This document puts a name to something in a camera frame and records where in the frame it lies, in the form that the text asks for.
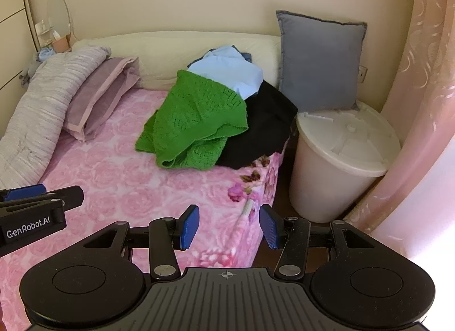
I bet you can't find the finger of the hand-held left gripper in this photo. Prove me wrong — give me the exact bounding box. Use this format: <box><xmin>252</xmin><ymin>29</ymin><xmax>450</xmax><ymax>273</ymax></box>
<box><xmin>0</xmin><ymin>185</ymin><xmax>85</xmax><ymax>215</ymax></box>
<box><xmin>0</xmin><ymin>184</ymin><xmax>48</xmax><ymax>203</ymax></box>

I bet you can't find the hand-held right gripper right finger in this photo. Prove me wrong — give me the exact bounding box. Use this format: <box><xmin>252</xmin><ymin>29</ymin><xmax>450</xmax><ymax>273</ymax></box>
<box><xmin>259</xmin><ymin>205</ymin><xmax>377</xmax><ymax>280</ymax></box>

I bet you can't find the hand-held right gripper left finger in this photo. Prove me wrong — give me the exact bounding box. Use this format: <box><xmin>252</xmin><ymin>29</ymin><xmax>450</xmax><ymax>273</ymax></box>
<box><xmin>82</xmin><ymin>205</ymin><xmax>200</xmax><ymax>280</ymax></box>

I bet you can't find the green knit sweater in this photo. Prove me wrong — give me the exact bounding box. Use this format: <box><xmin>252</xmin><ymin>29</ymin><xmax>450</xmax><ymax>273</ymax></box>
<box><xmin>135</xmin><ymin>69</ymin><xmax>249</xmax><ymax>171</ymax></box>

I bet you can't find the pink floral blanket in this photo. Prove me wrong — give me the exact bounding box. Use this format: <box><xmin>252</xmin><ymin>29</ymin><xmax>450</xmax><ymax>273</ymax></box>
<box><xmin>0</xmin><ymin>88</ymin><xmax>288</xmax><ymax>324</ymax></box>

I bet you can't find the white plastic bin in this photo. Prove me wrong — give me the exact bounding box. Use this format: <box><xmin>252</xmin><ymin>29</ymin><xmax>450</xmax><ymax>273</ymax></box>
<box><xmin>289</xmin><ymin>118</ymin><xmax>388</xmax><ymax>224</ymax></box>

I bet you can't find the lilac ribbed quilt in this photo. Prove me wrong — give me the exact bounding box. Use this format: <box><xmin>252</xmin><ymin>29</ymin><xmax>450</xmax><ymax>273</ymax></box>
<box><xmin>0</xmin><ymin>46</ymin><xmax>111</xmax><ymax>189</ymax></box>

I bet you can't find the black garment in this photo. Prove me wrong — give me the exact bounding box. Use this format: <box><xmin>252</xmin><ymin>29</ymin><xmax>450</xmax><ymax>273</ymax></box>
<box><xmin>215</xmin><ymin>80</ymin><xmax>298</xmax><ymax>170</ymax></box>

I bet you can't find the purple pillow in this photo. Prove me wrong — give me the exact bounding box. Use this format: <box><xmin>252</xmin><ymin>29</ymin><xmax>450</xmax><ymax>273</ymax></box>
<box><xmin>63</xmin><ymin>56</ymin><xmax>142</xmax><ymax>142</ymax></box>

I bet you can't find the white bin lid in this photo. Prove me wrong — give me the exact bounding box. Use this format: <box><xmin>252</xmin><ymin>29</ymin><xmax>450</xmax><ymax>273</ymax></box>
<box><xmin>296</xmin><ymin>100</ymin><xmax>402</xmax><ymax>177</ymax></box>

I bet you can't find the white wardrobe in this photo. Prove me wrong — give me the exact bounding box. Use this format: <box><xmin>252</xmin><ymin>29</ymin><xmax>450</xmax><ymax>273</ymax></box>
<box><xmin>0</xmin><ymin>0</ymin><xmax>40</xmax><ymax>94</ymax></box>

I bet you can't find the light blue shirt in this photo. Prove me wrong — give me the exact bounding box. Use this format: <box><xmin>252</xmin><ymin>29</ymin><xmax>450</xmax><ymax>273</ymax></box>
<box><xmin>187</xmin><ymin>46</ymin><xmax>264</xmax><ymax>100</ymax></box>

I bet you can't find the cream long bolster pillow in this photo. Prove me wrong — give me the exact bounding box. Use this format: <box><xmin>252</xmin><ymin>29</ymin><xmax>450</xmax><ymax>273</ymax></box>
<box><xmin>71</xmin><ymin>31</ymin><xmax>281</xmax><ymax>90</ymax></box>

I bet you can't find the grey square cushion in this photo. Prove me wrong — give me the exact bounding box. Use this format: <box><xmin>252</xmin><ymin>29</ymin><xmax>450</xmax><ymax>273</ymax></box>
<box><xmin>276</xmin><ymin>10</ymin><xmax>368</xmax><ymax>113</ymax></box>

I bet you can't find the dark blue garment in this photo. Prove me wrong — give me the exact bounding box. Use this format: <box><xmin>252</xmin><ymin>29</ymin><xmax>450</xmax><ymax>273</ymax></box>
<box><xmin>231</xmin><ymin>45</ymin><xmax>253</xmax><ymax>63</ymax></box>

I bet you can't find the oval mirror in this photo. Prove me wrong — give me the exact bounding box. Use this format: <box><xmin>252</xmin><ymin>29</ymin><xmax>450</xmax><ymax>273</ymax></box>
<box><xmin>46</xmin><ymin>0</ymin><xmax>74</xmax><ymax>44</ymax></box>

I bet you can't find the pink patterned curtain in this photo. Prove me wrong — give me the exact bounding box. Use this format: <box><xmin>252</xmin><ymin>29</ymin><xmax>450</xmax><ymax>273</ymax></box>
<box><xmin>341</xmin><ymin>0</ymin><xmax>455</xmax><ymax>268</ymax></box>

